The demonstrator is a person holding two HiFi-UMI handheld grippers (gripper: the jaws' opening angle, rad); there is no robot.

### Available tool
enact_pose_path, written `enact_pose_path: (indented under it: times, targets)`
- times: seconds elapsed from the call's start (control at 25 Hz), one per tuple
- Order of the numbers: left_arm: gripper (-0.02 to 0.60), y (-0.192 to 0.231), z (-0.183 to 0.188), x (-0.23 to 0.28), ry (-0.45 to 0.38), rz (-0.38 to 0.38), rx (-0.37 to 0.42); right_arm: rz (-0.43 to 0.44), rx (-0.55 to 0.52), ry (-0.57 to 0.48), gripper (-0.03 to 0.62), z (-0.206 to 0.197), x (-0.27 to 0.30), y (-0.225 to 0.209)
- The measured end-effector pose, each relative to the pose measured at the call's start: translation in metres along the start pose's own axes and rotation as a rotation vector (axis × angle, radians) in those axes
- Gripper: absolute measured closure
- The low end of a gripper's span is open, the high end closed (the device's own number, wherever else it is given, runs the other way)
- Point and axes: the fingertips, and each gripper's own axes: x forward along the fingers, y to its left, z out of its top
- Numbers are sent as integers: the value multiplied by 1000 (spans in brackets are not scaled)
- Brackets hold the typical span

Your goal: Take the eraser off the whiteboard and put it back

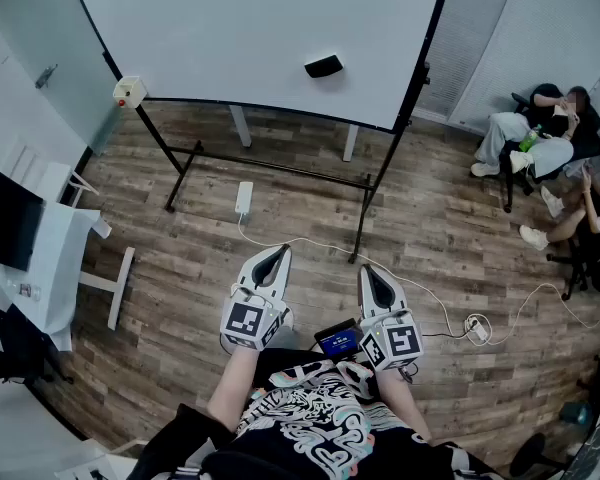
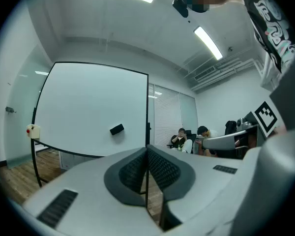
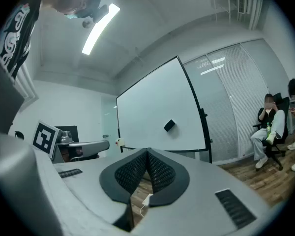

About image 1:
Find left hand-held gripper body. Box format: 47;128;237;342
219;282;293;352

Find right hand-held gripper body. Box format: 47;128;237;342
358;307;425;372

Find black and white whiteboard eraser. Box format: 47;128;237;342
303;54;344;80

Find person's left forearm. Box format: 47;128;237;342
205;345;262;432

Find person's right forearm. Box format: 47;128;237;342
377;365;434;444

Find whiteboard on black stand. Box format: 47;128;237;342
67;0;454;265

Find small blue screen device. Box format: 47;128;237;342
313;317;362;359

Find person's black patterned shirt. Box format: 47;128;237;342
129;347;506;480

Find black office chair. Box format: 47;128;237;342
546;236;600;302
0;291;74;390
498;91;537;214

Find white cloth covered table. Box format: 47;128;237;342
0;157;136;354

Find teal box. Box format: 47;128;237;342
561;400;594;427

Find green bottle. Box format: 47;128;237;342
518;124;544;153

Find white side table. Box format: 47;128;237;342
9;145;101;210

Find white box with red button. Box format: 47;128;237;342
112;75;148;110

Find small clear item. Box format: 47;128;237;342
7;280;41;302

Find black monitor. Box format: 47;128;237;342
0;158;46;273

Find white slatted blinds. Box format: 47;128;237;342
413;0;600;135

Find white wall plug with cable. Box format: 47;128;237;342
463;315;490;342

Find metal door handle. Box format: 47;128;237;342
34;63;59;90

